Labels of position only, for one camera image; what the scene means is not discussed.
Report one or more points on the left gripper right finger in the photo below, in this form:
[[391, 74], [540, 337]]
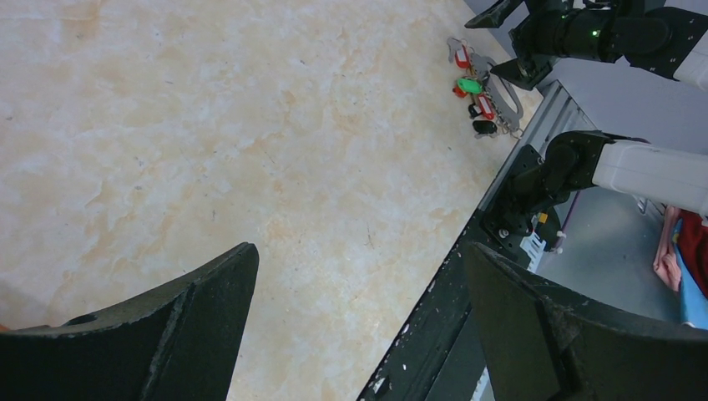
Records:
[[544, 341]]

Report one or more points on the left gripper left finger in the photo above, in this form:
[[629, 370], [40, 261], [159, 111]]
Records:
[[178, 341]]

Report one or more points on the black key tag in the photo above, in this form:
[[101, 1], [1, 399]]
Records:
[[485, 127]]

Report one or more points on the red key tag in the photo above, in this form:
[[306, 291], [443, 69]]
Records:
[[486, 107]]

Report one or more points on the green key tag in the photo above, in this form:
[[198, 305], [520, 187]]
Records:
[[470, 86]]

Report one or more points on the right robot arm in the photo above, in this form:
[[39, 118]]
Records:
[[639, 70]]

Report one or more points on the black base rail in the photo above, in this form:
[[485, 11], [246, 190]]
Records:
[[437, 354]]

